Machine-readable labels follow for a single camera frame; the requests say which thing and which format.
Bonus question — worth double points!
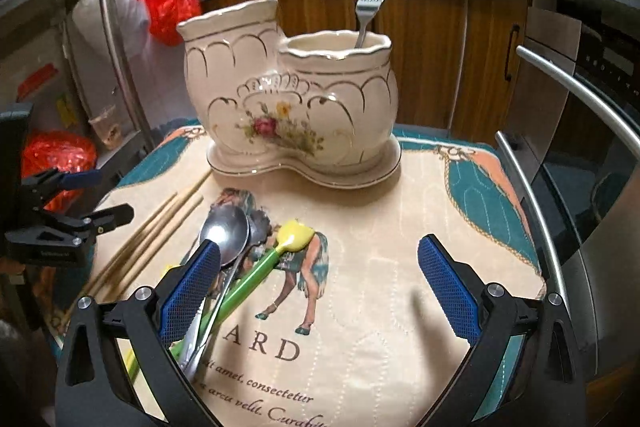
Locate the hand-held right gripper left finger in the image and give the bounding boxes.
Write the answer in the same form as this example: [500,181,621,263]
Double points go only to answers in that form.
[54,240,222,427]

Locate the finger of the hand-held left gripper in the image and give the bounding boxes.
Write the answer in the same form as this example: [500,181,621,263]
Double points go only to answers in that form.
[21,168,104,208]
[5,203,135,266]

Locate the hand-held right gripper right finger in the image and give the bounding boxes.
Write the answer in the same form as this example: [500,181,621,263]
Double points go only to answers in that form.
[416,233,589,427]

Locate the wooden chopstick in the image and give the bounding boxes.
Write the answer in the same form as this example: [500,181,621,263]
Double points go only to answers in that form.
[92,196,205,295]
[127,169,214,248]
[62,217,193,328]
[107,192,178,258]

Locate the green-handled yellow silicone spoon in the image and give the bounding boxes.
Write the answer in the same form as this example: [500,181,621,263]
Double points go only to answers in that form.
[169,219,317,360]

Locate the large silver spoon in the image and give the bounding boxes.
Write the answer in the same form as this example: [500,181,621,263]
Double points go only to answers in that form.
[180,206,250,373]

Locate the small silver spoon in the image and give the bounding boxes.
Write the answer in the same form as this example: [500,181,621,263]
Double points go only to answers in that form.
[187,211,275,375]

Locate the floral ceramic utensil holder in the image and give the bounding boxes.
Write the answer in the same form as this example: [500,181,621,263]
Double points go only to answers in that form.
[177,0,402,189]

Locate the crumpled red plastic bag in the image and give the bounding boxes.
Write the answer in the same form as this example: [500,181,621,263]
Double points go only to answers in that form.
[20,131,98,212]

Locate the drinking glass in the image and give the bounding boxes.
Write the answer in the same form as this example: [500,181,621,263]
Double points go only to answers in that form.
[89,104,118,148]

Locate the printed horse table mat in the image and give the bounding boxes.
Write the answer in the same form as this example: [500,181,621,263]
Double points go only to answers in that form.
[50,122,548,427]

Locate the white plastic bag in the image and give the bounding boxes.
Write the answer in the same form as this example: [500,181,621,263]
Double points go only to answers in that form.
[75,0,186,128]

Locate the wooden kitchen cabinet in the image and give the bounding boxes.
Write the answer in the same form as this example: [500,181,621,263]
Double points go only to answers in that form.
[200,0,533,145]

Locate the built-in oven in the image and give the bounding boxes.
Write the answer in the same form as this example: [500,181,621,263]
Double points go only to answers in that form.
[520,0,640,408]

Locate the silver fork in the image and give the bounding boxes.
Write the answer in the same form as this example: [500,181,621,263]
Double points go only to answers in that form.
[354,0,401,49]

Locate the curved chrome rail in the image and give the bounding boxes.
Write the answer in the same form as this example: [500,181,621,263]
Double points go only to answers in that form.
[494,131,568,303]
[96,0,161,155]

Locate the chrome oven handle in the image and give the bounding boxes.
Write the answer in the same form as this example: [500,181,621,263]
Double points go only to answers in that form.
[515,46,640,148]

